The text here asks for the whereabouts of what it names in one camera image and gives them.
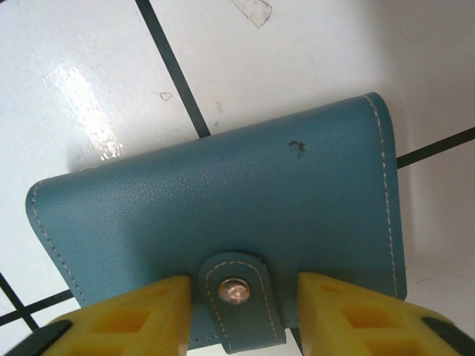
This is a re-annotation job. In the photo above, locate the blue leather card holder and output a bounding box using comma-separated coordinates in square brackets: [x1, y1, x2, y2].
[24, 91, 408, 355]

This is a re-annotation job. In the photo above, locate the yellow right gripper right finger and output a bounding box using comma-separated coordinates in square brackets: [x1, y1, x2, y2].
[295, 271, 475, 356]

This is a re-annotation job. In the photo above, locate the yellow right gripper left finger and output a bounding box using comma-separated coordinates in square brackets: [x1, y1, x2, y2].
[36, 273, 192, 356]

